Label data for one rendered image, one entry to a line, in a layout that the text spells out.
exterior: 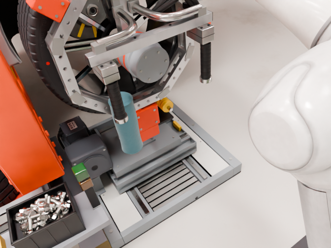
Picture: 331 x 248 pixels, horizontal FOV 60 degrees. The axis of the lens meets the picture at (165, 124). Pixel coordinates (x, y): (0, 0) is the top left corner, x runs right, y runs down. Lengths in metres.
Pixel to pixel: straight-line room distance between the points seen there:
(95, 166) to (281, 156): 1.11
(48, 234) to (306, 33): 0.88
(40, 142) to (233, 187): 1.04
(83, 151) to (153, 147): 0.38
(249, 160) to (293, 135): 1.43
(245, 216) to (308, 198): 1.07
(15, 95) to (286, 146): 0.74
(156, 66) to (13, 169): 0.58
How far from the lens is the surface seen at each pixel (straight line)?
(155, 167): 1.55
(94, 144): 1.38
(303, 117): 0.35
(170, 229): 1.52
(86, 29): 1.59
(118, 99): 0.87
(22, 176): 1.10
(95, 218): 1.09
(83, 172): 0.95
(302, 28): 0.58
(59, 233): 1.04
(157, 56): 0.97
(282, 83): 0.38
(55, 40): 0.97
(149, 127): 1.30
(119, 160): 1.52
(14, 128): 0.98
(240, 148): 1.83
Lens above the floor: 1.35
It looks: 42 degrees down
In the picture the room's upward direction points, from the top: 8 degrees counter-clockwise
